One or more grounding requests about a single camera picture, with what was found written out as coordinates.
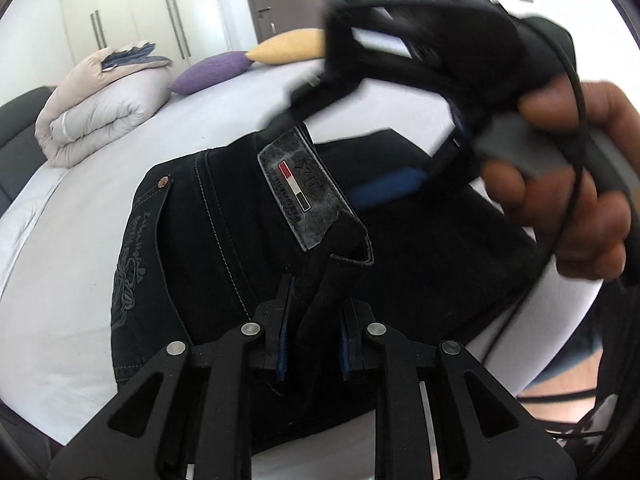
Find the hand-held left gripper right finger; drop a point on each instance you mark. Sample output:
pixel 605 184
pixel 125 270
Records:
pixel 400 360

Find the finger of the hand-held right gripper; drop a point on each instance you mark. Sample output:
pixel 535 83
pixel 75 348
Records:
pixel 390 187
pixel 315 100

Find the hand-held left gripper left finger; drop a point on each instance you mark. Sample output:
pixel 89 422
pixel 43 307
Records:
pixel 225 360

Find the black pants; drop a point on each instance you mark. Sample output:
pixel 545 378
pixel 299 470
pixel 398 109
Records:
pixel 210 260

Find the person's right hand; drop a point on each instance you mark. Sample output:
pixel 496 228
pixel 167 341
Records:
pixel 600 210

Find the yellow pillow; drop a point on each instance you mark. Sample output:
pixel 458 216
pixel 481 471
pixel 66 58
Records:
pixel 290 47

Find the purple pillow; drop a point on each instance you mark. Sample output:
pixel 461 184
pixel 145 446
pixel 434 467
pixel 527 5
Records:
pixel 210 72

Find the white bed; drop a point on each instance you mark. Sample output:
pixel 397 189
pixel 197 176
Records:
pixel 65 260

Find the white wardrobe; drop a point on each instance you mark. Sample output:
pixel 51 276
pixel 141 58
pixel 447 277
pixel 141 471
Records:
pixel 140 0

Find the folded beige duvet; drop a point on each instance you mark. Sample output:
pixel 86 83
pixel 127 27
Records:
pixel 100 115

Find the grey padded headboard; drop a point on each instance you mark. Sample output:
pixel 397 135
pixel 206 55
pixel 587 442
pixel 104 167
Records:
pixel 20 110

